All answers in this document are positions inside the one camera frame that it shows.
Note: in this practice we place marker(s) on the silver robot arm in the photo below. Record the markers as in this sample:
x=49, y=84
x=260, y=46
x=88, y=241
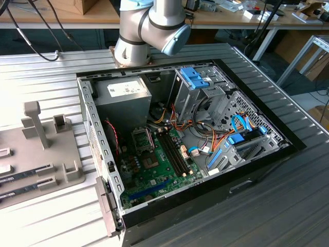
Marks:
x=133, y=25

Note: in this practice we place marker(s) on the CPU socket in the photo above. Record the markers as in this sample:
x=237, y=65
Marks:
x=150, y=161

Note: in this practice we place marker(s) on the grey metal drive cage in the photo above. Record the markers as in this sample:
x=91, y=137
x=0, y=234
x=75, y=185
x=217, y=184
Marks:
x=185, y=100

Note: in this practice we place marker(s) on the black RAM slot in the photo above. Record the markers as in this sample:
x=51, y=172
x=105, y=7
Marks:
x=178, y=154
x=175, y=154
x=168, y=154
x=172, y=154

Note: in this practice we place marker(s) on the grey power supply unit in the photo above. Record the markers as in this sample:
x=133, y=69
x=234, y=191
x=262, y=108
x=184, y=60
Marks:
x=123, y=113

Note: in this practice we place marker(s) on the blue plastic drive latch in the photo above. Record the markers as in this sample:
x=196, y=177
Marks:
x=191, y=77

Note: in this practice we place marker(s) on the green motherboard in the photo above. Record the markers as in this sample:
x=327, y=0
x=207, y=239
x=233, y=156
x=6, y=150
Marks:
x=144, y=185

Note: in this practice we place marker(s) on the blue expansion slot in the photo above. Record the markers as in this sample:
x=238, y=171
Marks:
x=149, y=190

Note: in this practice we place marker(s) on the hard disk in blue carrier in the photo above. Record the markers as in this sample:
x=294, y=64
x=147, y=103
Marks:
x=239, y=139

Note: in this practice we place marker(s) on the black open PC case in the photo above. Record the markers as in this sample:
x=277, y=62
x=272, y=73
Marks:
x=180, y=218

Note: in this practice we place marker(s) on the perforated metal disk cage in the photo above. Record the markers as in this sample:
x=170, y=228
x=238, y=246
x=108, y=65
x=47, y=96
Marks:
x=270, y=128

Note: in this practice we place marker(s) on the grey parts rack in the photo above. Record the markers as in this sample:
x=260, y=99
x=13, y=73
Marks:
x=30, y=151

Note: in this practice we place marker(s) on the small white box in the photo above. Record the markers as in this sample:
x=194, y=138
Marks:
x=250, y=15

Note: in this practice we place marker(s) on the cardboard box on desk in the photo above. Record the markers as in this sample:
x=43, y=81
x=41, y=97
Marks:
x=86, y=6

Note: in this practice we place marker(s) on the black stand pole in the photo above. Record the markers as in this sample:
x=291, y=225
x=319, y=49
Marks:
x=267, y=19

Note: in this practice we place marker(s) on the brown cardboard box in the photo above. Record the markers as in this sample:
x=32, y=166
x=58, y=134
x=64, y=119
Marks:
x=320, y=115

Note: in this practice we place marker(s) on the RAM stick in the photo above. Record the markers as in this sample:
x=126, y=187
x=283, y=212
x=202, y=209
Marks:
x=18, y=191
x=18, y=175

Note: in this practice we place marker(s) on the wooden desk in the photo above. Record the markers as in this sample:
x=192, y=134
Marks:
x=285, y=21

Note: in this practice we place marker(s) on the aluminium profile frame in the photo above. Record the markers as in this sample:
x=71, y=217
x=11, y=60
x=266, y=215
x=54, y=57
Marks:
x=298, y=57

